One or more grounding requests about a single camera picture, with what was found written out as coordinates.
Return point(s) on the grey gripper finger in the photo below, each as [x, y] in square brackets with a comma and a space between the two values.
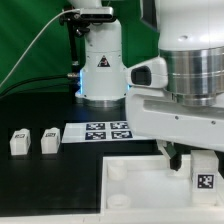
[173, 157]

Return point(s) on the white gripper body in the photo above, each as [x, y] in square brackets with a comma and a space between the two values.
[151, 111]

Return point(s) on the white square tabletop tray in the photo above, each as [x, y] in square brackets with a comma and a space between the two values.
[146, 184]

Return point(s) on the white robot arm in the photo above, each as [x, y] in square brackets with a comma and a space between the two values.
[176, 97]

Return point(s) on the white marker sheet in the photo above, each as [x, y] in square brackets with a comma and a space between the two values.
[99, 132]

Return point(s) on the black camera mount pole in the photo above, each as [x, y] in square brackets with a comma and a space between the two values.
[77, 28]

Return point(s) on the grey depth camera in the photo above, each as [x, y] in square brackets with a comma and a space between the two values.
[97, 13]

